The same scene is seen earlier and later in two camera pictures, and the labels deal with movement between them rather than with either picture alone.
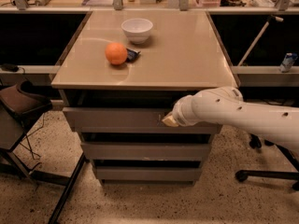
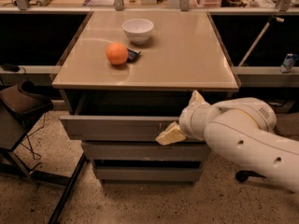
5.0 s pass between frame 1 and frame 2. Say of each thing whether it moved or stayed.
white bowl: stayed
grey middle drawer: stayed
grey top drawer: moved
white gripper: moved
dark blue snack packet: stayed
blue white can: stayed
